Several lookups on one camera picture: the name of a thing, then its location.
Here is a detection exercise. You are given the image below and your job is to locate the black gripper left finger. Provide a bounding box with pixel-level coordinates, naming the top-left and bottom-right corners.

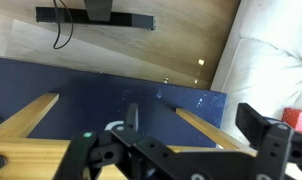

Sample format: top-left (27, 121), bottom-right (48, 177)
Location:
top-left (111, 103), bottom-right (140, 141)

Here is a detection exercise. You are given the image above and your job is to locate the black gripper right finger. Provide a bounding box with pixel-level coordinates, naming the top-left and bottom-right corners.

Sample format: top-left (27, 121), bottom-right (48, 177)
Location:
top-left (235, 103), bottom-right (293, 154)

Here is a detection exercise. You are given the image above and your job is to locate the red box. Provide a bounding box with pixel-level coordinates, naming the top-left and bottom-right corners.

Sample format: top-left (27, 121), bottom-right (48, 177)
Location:
top-left (282, 108), bottom-right (302, 133)

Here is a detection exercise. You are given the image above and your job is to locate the cream white sofa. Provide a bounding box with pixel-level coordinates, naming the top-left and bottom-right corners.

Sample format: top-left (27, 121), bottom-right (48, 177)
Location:
top-left (211, 0), bottom-right (302, 144)

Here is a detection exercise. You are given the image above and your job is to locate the light wooden table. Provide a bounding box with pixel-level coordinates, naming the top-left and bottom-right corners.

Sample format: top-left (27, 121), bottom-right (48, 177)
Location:
top-left (0, 93), bottom-right (257, 180)

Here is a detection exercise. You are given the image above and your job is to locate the black stand base bar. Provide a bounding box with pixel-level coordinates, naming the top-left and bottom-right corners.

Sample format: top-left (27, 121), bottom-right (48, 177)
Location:
top-left (35, 0), bottom-right (155, 30)

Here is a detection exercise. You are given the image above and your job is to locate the black cable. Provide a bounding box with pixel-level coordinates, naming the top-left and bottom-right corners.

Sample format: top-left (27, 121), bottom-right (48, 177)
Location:
top-left (52, 0), bottom-right (75, 51)

